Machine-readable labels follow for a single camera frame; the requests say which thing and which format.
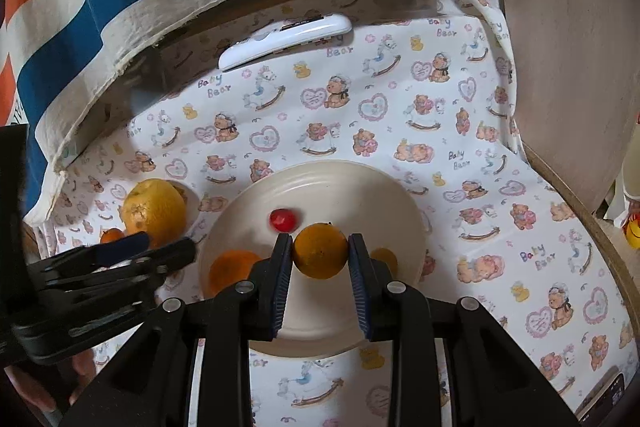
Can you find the orange mandarin on plate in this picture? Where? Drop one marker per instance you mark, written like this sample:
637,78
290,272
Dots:
229,268

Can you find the red cherry tomato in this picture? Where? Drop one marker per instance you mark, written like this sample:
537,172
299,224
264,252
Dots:
283,220

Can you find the wooden shelf unit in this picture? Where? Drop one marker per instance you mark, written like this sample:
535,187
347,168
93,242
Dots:
578,103

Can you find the black smartphone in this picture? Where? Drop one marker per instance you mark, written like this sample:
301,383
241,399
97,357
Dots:
602,399

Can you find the large yellow grapefruit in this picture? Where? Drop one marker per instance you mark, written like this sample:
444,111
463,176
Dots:
156,208

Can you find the brown round kiwi fruit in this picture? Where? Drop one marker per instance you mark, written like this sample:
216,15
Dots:
388,257

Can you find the beige round plate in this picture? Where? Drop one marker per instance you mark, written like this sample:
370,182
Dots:
331,200

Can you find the red yellow toy figure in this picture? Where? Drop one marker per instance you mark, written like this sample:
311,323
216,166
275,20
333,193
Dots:
631,225

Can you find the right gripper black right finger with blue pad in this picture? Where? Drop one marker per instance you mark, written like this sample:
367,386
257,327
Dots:
491,381

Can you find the person's left hand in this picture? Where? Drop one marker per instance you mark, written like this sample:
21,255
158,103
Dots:
44,389

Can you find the small back mandarin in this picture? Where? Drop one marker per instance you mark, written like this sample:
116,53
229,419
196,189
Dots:
111,235

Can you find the white remote control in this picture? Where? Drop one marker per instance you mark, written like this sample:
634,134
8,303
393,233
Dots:
280,36

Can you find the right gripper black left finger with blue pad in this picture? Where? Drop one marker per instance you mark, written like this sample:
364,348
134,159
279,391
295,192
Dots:
192,361

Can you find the baby bear print sheet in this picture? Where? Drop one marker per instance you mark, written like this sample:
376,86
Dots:
428,101

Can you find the orange mandarin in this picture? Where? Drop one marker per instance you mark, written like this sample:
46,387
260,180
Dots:
320,251
229,268

